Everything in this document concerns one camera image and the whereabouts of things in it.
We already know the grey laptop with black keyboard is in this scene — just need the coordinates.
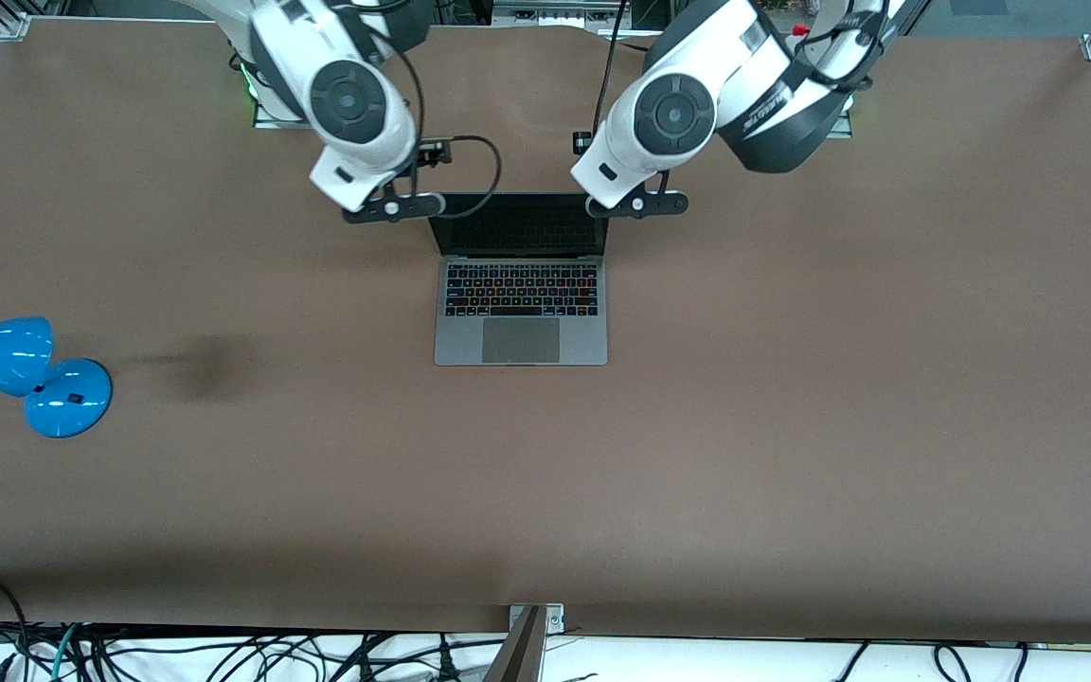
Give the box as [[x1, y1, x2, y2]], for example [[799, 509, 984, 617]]
[[420, 192, 614, 368]]

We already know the grey metal equipment box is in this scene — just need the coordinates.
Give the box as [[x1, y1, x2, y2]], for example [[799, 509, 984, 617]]
[[492, 0, 634, 29]]

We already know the brown table cover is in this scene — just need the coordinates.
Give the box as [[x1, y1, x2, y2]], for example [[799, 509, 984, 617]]
[[0, 17, 1091, 645]]

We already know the blue desk lamp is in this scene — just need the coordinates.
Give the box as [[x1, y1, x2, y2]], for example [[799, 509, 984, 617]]
[[0, 316, 114, 440]]

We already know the grey metal beam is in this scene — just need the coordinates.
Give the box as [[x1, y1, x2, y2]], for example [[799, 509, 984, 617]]
[[482, 606, 547, 682]]

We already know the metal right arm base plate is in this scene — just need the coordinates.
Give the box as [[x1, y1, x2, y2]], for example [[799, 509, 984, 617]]
[[252, 57, 319, 130]]

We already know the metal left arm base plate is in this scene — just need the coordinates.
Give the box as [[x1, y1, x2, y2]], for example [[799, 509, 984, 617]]
[[820, 90, 855, 140]]

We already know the small metal table bracket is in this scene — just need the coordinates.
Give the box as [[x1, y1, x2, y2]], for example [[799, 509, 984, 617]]
[[509, 602, 566, 636]]

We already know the teal floor cable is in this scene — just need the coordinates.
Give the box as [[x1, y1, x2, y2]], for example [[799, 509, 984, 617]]
[[51, 622, 82, 682]]

